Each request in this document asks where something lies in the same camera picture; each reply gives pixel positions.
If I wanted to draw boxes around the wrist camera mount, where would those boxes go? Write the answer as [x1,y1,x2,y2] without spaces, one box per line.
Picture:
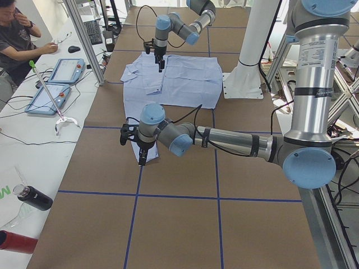
[119,117,140,146]
[143,39,155,54]

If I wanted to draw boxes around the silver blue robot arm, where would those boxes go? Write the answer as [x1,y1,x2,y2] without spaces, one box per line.
[144,1,216,72]
[134,1,355,189]

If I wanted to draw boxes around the light blue striped shirt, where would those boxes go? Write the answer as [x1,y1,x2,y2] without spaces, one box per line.
[120,53,223,164]

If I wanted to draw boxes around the blue teach pendant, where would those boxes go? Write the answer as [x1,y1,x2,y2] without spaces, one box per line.
[25,83,71,115]
[48,58,86,85]

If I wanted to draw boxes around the lower blue teach pendant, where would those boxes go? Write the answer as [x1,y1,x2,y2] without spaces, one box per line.
[25,83,71,115]

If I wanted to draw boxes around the eyeglasses on table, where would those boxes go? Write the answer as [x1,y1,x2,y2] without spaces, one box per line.
[53,32,72,45]

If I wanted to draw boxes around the red cylinder bottle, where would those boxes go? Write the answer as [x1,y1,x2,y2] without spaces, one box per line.
[1,230,38,254]

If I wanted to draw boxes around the black keyboard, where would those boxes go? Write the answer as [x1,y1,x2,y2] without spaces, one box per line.
[83,20,103,45]

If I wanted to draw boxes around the black computer mouse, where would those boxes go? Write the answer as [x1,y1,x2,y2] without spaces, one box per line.
[68,45,81,53]

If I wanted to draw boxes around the black box white label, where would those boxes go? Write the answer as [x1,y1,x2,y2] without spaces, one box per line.
[102,30,115,52]

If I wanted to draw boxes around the aluminium frame post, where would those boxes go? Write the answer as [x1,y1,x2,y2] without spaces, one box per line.
[63,0,105,86]

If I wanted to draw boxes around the seated person dark shirt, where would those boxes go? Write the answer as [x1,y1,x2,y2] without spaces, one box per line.
[1,1,58,86]

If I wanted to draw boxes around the upper blue teach pendant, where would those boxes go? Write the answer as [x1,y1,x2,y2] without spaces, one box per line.
[48,58,86,85]

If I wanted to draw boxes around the grabber stick green handle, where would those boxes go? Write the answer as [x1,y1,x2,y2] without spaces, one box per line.
[29,60,81,136]

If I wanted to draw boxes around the black water bottle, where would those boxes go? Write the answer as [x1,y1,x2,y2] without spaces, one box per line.
[13,184,53,211]

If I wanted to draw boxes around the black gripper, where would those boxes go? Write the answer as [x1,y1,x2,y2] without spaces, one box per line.
[136,140,155,166]
[154,46,166,73]

